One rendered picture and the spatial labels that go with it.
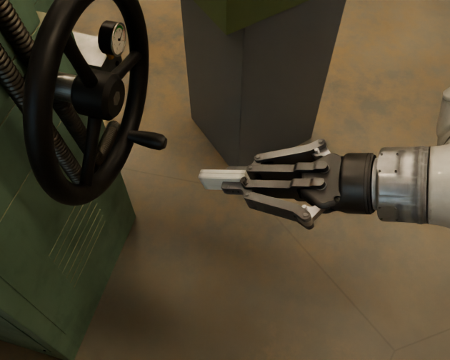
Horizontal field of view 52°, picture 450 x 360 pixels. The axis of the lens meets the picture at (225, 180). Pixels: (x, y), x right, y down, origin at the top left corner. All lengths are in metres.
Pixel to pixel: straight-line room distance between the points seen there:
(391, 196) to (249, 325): 0.82
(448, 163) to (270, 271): 0.88
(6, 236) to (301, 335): 0.79
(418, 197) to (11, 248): 0.65
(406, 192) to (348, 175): 0.07
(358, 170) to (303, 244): 0.85
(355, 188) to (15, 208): 0.55
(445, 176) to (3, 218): 0.64
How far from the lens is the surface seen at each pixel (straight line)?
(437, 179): 0.54
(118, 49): 0.93
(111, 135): 0.86
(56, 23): 0.50
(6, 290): 0.91
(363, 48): 1.96
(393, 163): 0.55
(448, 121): 0.66
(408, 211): 0.55
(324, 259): 1.38
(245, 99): 1.20
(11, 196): 0.83
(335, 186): 0.58
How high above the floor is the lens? 1.24
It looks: 57 degrees down
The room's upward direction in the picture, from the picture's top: straight up
